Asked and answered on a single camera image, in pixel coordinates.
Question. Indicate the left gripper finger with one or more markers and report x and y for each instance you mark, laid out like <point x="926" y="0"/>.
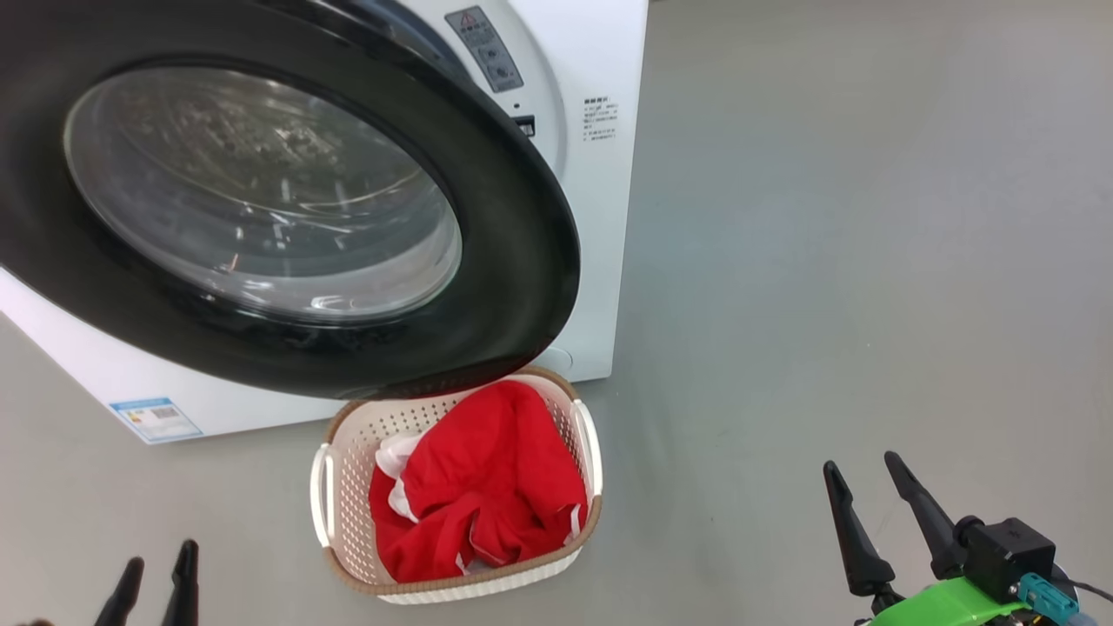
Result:
<point x="122" y="604"/>
<point x="183" y="591"/>

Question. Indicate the blue energy label sticker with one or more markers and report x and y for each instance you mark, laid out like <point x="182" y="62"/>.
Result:
<point x="156" y="420"/>

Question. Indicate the black round glass washer door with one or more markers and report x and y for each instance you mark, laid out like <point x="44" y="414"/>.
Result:
<point x="522" y="261"/>

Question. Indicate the cream perforated laundry basket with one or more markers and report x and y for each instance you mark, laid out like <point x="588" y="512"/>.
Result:
<point x="348" y="522"/>

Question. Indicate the grey warning sticker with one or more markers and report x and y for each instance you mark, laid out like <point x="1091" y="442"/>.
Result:
<point x="487" y="50"/>

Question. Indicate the green right camera mount plate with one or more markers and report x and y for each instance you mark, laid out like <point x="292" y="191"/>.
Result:
<point x="948" y="604"/>

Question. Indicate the white front-load washing machine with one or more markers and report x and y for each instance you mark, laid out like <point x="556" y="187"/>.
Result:
<point x="609" y="261"/>

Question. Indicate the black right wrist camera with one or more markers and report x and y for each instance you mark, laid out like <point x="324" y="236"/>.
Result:
<point x="1009" y="552"/>

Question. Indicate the black door latch socket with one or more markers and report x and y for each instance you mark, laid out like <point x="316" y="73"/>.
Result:
<point x="524" y="126"/>

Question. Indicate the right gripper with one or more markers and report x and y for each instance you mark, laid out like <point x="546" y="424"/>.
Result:
<point x="883" y="600"/>

